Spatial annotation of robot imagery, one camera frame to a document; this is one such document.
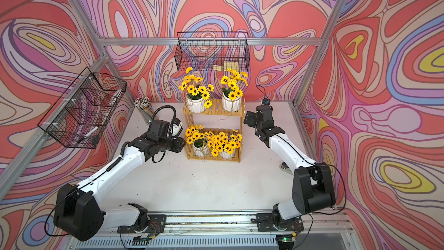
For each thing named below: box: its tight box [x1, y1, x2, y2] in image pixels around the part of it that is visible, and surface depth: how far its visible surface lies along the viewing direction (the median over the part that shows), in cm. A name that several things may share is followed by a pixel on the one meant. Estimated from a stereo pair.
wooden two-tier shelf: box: [183, 98, 246, 163], surface depth 84 cm
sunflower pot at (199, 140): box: [185, 123, 210, 158], surface depth 86 cm
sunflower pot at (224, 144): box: [207, 129, 243, 160], surface depth 83 cm
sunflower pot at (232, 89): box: [220, 68, 249, 113], surface depth 72 cm
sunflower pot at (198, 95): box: [179, 67, 214, 114], surface depth 72 cm
